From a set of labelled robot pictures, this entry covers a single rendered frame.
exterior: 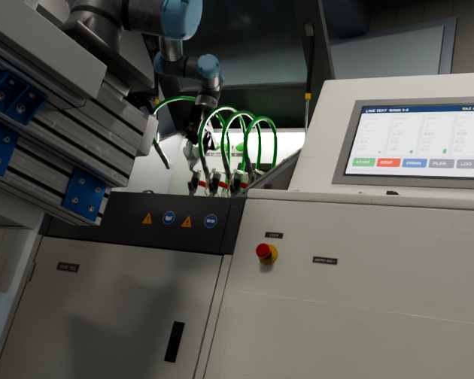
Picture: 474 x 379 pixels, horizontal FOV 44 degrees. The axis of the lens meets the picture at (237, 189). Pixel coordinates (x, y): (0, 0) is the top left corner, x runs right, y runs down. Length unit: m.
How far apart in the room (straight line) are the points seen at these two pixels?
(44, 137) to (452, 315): 0.90
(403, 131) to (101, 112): 0.97
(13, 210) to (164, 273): 0.50
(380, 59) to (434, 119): 2.43
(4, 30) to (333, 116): 1.23
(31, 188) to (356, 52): 3.47
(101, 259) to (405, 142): 0.96
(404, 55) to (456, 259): 2.96
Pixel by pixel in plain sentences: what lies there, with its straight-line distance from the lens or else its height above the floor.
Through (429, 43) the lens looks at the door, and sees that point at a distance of 4.20.
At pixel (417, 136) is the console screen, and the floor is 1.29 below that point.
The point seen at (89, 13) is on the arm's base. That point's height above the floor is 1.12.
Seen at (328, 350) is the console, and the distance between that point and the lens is 1.37.
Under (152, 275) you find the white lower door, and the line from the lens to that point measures 1.63.
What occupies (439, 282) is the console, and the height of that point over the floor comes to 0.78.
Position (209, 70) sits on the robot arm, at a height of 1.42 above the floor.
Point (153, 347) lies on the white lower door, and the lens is 1.57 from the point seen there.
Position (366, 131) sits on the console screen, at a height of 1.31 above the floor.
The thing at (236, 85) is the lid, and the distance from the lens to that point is 2.31.
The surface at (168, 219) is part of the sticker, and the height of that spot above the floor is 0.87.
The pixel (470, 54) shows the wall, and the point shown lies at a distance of 4.11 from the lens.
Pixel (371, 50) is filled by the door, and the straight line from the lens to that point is 4.35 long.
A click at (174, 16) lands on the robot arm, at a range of 1.30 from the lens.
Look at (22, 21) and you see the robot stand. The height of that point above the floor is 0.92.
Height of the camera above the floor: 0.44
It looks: 19 degrees up
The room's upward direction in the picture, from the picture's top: 14 degrees clockwise
